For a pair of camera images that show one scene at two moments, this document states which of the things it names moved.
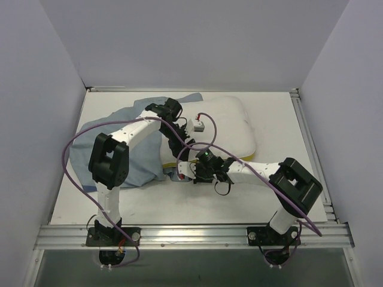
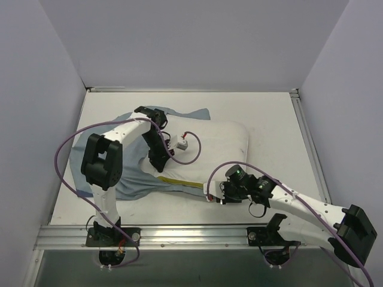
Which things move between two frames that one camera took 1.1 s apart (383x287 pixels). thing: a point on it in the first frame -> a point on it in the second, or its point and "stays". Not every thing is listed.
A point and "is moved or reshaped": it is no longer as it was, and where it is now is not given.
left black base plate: [111, 237] stays
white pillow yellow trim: [222, 125] is moved or reshaped
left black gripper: [175, 146] -> [158, 158]
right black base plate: [266, 236] stays
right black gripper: [195, 172] -> [226, 191]
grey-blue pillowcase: [143, 156] is moved or reshaped
